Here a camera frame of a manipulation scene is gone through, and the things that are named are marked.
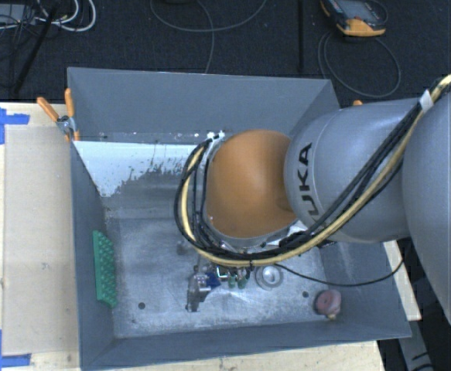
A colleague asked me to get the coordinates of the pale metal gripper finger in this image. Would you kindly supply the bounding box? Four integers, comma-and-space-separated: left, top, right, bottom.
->
186, 274, 201, 313
196, 276, 213, 311

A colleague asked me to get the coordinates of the grey metal bin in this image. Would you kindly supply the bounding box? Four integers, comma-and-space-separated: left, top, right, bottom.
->
66, 66, 414, 371

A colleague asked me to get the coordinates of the clear round glass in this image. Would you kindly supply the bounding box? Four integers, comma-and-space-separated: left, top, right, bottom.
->
255, 264, 285, 291

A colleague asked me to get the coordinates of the dark green flat block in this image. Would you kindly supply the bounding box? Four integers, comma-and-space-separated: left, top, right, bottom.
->
91, 229, 119, 309

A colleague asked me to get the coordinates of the pink round toy fruit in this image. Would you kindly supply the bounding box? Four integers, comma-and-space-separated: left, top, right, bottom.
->
313, 288, 343, 321

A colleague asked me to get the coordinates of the pale flat board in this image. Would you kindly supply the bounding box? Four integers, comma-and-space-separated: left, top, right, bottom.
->
1, 124, 81, 357

